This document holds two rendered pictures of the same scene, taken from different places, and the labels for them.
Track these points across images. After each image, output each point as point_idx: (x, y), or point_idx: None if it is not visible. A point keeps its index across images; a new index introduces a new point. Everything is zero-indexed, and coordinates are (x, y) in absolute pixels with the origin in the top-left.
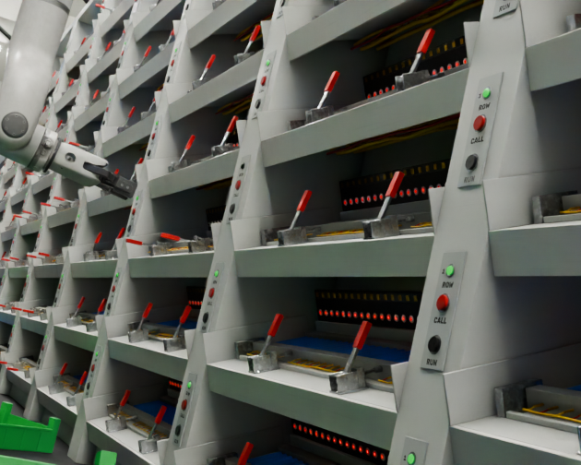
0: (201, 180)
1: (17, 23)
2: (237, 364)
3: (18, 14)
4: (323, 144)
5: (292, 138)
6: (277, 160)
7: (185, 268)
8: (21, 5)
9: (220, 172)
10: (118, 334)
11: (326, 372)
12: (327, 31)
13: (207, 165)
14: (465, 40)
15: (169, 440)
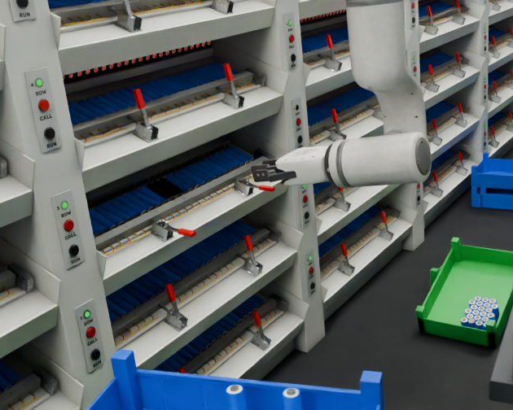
0: (220, 133)
1: (405, 34)
2: (322, 221)
3: (404, 21)
4: (346, 81)
5: (330, 81)
6: (313, 97)
7: (245, 209)
8: (403, 10)
9: (252, 118)
10: None
11: (347, 187)
12: (327, 7)
13: (236, 116)
14: (409, 37)
15: (304, 300)
